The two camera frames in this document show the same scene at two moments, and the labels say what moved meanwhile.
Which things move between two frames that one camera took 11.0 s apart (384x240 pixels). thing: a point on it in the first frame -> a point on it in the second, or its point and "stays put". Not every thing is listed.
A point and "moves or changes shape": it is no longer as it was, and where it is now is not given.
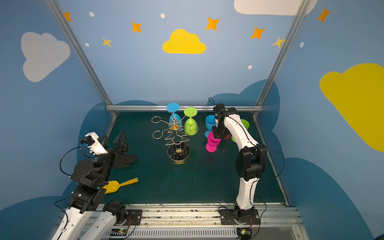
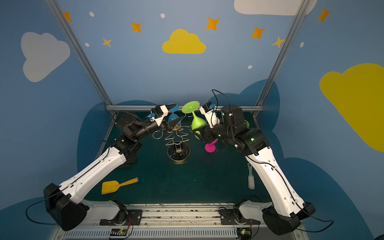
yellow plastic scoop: (113, 185) stays put
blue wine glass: (175, 119) stays put
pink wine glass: (211, 147) stays put
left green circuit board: (119, 232) stays put
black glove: (124, 161) stays put
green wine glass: (190, 125) moves or changes shape
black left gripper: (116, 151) -> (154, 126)
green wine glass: (246, 124) stays put
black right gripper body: (217, 132) -> (205, 132)
